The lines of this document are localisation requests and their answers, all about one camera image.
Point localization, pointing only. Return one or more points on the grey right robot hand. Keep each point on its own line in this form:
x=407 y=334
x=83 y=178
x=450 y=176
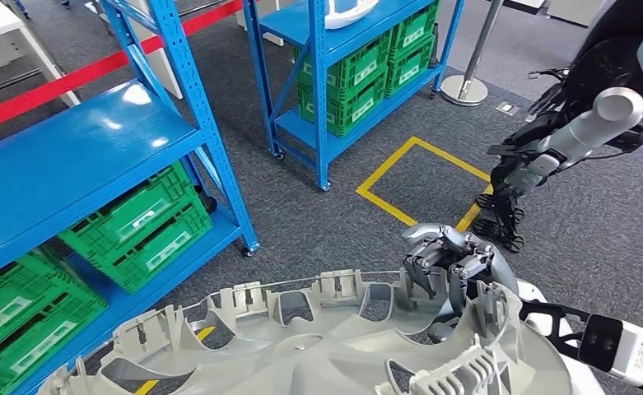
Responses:
x=485 y=259

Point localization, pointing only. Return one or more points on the silver plastic wheel cover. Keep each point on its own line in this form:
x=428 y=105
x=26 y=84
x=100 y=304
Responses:
x=299 y=360

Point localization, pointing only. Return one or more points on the blue metal shelf rack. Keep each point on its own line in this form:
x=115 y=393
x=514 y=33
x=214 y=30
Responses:
x=54 y=163
x=321 y=82

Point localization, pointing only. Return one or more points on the white rounded plastic part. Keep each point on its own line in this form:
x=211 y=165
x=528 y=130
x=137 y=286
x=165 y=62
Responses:
x=354 y=13

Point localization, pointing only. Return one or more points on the yellow floor tape square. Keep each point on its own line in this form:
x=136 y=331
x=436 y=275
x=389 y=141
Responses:
x=386 y=163

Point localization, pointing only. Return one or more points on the floor outlet plate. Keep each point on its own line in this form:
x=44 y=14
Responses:
x=507 y=108

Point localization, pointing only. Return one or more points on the retractable belt stanchion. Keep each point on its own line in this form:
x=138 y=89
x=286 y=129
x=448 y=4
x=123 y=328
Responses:
x=463 y=90

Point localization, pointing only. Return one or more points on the green plastic crate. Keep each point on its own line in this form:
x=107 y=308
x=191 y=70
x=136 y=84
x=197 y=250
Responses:
x=86 y=327
x=152 y=185
x=408 y=27
x=190 y=218
x=332 y=71
x=26 y=283
x=343 y=117
x=408 y=76

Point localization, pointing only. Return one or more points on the black silver humanoid robot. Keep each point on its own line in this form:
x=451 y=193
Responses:
x=599 y=65

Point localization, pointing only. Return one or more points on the white table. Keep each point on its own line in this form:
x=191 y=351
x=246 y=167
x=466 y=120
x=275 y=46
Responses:
x=165 y=71
x=5 y=27

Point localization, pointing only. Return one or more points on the red barrier belt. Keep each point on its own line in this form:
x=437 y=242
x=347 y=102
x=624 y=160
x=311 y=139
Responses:
x=54 y=87

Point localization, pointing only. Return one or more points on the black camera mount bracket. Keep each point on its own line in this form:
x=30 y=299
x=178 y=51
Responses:
x=539 y=309

